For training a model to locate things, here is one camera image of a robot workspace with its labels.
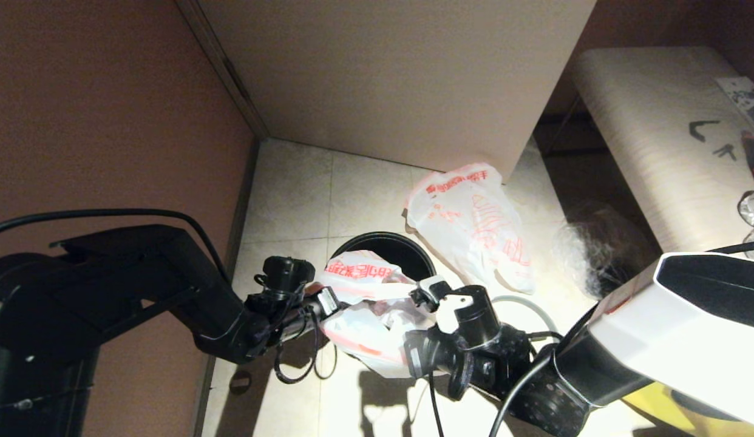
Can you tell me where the yellow plastic bag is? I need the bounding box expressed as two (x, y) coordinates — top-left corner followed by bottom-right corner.
(623, 381), (745, 437)

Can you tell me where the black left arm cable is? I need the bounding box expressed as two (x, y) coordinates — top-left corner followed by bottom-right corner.
(0, 208), (233, 286)

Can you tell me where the dark baseboard strip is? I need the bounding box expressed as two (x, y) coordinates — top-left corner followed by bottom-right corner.
(191, 138), (261, 437)

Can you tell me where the dark door frame strip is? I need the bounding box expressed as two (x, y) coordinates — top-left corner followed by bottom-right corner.
(174, 0), (270, 142)

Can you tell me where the black angle bracket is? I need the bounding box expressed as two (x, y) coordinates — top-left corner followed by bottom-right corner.
(689, 120), (722, 143)

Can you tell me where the grey bin ring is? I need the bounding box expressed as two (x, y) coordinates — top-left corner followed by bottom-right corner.
(491, 295), (558, 336)

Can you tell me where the white wood-grain table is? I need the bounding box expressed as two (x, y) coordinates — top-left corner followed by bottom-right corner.
(571, 47), (754, 254)

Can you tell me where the black left wrist camera cable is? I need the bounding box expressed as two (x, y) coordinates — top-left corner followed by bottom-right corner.
(273, 325), (339, 385)

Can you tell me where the crumpled clear plastic bag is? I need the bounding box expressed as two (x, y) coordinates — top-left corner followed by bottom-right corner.
(553, 203), (648, 299)

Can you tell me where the black round trash bin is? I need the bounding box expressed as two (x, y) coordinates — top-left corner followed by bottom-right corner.
(330, 232), (437, 283)

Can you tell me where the printed paper sheet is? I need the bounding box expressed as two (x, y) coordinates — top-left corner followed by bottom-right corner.
(716, 76), (754, 130)

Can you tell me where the black metal table leg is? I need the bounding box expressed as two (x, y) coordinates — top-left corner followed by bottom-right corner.
(540, 97), (596, 163)

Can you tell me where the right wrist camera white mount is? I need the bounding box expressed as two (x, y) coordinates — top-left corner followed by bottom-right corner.
(409, 275), (475, 314)

